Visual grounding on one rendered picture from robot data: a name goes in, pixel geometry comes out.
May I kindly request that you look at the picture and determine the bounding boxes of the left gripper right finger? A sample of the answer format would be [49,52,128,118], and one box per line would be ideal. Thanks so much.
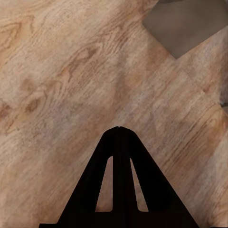
[119,126,199,228]

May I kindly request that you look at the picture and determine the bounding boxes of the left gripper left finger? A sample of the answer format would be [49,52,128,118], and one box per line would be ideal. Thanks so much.
[55,126,126,228]

